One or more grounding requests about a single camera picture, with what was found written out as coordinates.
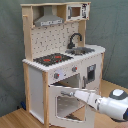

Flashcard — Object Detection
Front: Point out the red oven knob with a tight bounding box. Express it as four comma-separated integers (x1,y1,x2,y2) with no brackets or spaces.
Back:
71,66,78,73
54,73,60,79

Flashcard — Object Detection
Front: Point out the grey ice dispenser panel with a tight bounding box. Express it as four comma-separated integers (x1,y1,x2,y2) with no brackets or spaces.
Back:
87,65,96,83

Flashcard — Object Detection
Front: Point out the left red oven knob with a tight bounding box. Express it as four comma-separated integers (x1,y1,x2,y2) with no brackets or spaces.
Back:
54,73,60,79

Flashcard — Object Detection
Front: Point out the wooden toy kitchen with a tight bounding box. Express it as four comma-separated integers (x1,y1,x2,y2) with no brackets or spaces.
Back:
22,2,105,128

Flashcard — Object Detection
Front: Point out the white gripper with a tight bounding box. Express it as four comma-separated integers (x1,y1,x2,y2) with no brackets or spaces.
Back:
74,90,100,107

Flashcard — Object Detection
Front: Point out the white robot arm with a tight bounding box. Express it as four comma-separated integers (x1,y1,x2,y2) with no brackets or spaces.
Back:
74,89,128,122

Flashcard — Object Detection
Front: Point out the black toy faucet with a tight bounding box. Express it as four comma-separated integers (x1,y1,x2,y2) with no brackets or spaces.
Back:
67,33,82,49

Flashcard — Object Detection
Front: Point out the toy microwave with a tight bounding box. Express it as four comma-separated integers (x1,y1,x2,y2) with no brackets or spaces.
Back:
66,3,90,21

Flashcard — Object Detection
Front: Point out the white toy oven door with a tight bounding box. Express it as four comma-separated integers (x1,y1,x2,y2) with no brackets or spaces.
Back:
49,85,95,128

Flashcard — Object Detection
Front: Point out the grey range hood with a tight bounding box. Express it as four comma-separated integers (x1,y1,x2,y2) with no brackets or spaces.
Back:
34,6,64,27

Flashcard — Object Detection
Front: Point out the grey toy sink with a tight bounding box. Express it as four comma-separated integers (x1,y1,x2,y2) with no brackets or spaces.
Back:
65,47,95,55

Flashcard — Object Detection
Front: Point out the black toy stovetop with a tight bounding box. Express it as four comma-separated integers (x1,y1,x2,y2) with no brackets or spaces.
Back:
34,53,70,66

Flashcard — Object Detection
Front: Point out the right red oven knob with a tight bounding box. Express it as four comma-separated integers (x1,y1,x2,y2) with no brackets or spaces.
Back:
71,66,78,73

